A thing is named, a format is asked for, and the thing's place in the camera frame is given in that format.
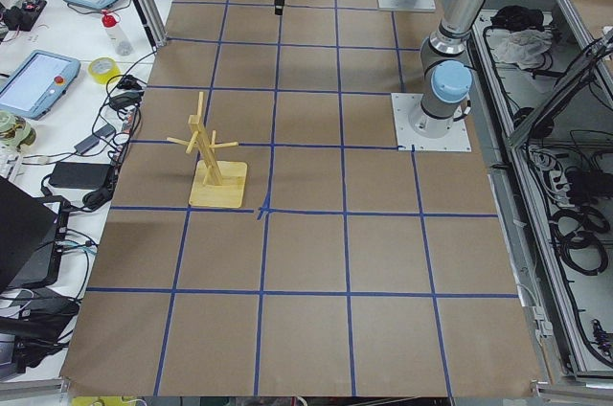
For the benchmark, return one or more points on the clear bottle red cap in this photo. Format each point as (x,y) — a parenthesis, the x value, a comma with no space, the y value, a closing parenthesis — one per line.
(118,38)

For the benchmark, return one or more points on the yellow tape roll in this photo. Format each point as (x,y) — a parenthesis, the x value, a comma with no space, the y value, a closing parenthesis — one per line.
(104,69)

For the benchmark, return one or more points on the wooden mug tree stand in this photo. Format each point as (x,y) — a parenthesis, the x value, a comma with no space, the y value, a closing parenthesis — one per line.
(216,183)

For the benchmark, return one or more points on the white crumpled cloth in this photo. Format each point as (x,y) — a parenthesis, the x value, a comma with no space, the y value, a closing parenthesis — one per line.
(526,49)

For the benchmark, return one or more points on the blue teach pendant lower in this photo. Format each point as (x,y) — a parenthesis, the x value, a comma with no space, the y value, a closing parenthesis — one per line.
(38,83)

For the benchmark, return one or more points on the black power adapter brick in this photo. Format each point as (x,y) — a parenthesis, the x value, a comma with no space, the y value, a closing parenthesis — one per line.
(76,175)

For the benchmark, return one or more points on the black laptop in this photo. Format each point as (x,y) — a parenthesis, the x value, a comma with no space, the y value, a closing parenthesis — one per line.
(31,230)

